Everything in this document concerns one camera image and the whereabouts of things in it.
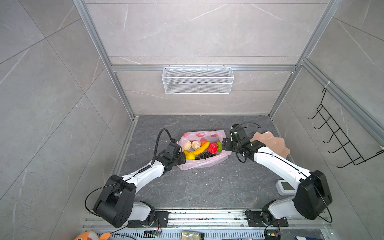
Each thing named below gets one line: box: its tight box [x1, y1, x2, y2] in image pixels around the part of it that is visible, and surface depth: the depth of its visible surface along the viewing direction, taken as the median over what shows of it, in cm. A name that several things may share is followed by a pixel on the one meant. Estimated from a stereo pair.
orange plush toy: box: [74, 231, 112, 240], surface depth 66 cm
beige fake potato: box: [183, 141, 192, 151], surface depth 97 cm
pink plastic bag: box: [177, 130, 232, 170], surface depth 90 cm
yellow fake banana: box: [184, 141, 211, 155], surface depth 96 cm
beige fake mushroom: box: [191, 140, 201, 150], surface depth 97 cm
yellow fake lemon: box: [185, 152, 196, 160], surface depth 92 cm
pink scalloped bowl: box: [250, 131, 291, 159], surface depth 103 cm
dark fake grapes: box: [195, 150, 218, 160], surface depth 94 cm
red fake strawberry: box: [207, 142, 219, 154], surface depth 92 cm
